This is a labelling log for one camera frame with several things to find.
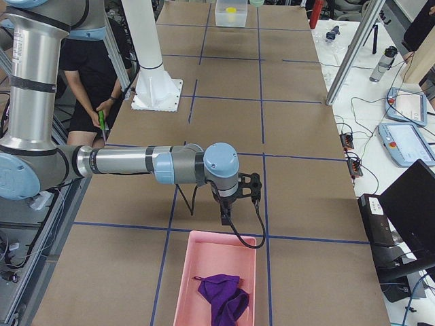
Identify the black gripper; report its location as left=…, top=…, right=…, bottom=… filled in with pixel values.
left=211, top=173, right=262, bottom=225

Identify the purple cloth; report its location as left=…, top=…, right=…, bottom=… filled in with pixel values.
left=193, top=274, right=249, bottom=325

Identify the black box on bench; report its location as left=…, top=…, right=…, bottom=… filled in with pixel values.
left=358, top=194, right=403, bottom=248

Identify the clear plastic storage box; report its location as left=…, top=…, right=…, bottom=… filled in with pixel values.
left=215, top=0, right=247, bottom=27

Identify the pink plastic bin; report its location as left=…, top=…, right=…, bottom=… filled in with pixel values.
left=173, top=231, right=256, bottom=325

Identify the black monitor on stand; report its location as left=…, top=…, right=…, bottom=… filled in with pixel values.
left=372, top=159, right=434, bottom=302

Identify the lower teach pendant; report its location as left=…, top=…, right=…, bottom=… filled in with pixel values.
left=377, top=122, right=434, bottom=167

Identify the teach pendant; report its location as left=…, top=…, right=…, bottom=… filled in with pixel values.
left=385, top=87, right=428, bottom=127
left=377, top=122, right=434, bottom=167

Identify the seated person in black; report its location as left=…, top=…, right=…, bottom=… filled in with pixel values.
left=59, top=39, right=123, bottom=147

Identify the folded dark blue umbrella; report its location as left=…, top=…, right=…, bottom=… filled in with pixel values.
left=326, top=25, right=340, bottom=41

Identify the upper teach pendant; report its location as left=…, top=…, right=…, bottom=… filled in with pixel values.
left=385, top=87, right=428, bottom=127

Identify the clear water bottle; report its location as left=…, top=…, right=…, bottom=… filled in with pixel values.
left=369, top=46, right=398, bottom=83

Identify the red fire extinguisher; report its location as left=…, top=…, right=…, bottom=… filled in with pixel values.
left=309, top=0, right=324, bottom=29

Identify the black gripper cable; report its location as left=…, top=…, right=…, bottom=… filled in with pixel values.
left=176, top=179, right=266, bottom=249

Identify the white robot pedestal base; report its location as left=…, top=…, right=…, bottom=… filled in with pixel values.
left=122, top=0, right=183, bottom=112

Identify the green handled tool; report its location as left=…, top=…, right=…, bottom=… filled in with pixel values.
left=98, top=111, right=106, bottom=131

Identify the aluminium frame post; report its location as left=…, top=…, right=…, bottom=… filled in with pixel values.
left=326, top=0, right=385, bottom=106

